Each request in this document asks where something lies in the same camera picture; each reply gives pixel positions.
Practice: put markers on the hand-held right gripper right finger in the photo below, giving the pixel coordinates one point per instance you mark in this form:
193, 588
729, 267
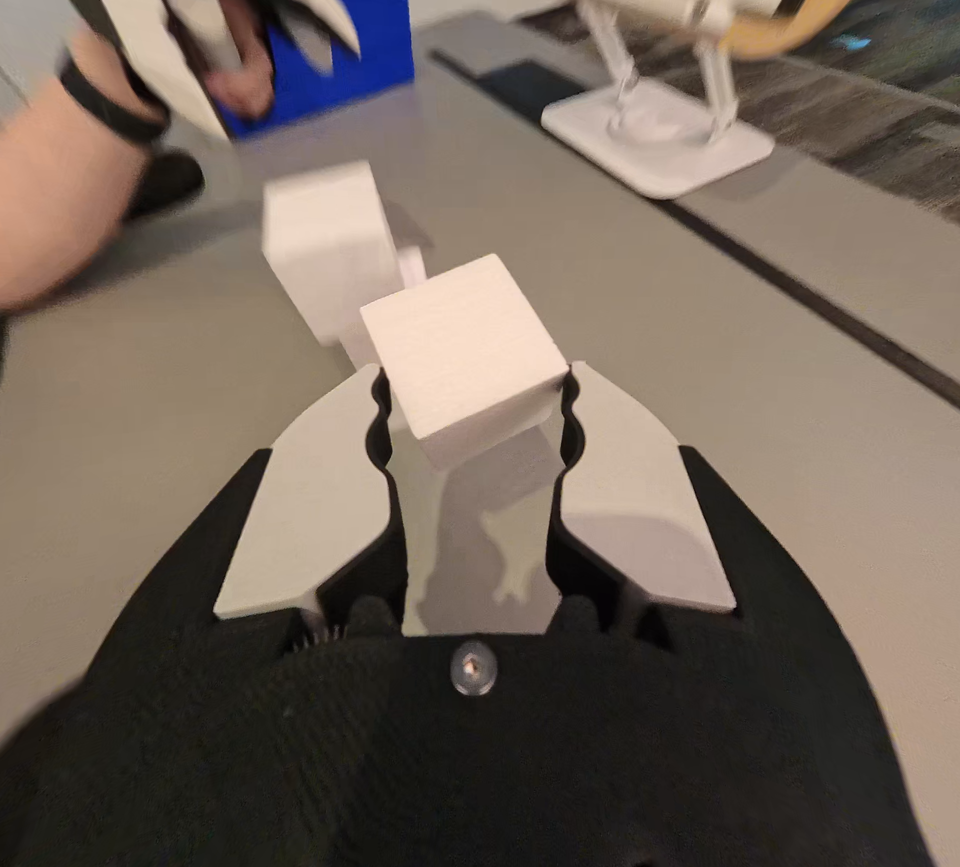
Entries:
645, 514

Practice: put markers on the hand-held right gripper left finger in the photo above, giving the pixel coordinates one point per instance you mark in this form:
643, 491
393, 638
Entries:
307, 514

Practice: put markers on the person's left forearm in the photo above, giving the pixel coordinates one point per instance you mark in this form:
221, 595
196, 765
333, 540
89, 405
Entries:
60, 192

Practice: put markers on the person's left hand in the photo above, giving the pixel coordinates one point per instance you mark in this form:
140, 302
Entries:
247, 91

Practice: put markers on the black wrist watch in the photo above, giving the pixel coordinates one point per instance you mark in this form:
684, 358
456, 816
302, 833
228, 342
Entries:
112, 109

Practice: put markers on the blue plastic bin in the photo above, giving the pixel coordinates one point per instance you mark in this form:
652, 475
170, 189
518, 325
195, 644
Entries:
375, 34

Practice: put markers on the black padded wrist rest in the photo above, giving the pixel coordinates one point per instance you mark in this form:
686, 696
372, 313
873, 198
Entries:
169, 181

